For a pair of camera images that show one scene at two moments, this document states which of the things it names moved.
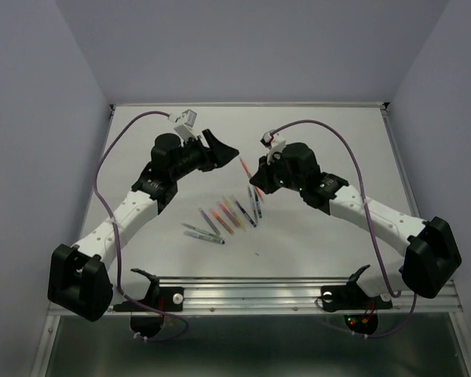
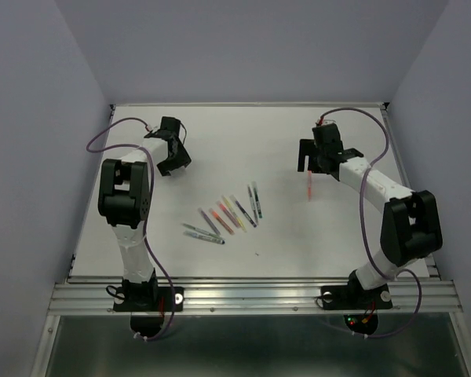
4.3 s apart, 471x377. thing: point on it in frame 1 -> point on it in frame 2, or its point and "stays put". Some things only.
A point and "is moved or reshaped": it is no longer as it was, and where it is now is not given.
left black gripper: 217,156 -> 181,159
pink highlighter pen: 230,215 stays put
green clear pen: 202,231 stays put
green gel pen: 260,212 stays put
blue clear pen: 204,236 stays put
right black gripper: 261,177 -> 304,150
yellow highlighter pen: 238,219 stays put
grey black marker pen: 252,200 stays put
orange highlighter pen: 250,176 is moved or reshaped
